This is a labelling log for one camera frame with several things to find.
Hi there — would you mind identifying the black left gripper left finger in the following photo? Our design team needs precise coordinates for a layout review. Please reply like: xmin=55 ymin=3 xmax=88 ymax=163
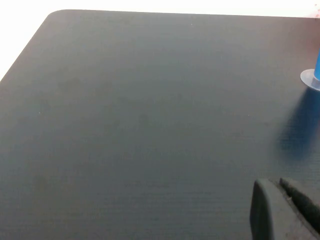
xmin=249 ymin=178 xmax=318 ymax=240

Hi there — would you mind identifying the blue cone cup clear base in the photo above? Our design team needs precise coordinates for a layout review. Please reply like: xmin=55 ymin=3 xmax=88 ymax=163
xmin=299 ymin=46 xmax=320 ymax=91

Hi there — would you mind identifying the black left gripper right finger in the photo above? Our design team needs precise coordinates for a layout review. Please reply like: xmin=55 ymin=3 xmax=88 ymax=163
xmin=278 ymin=177 xmax=320 ymax=240

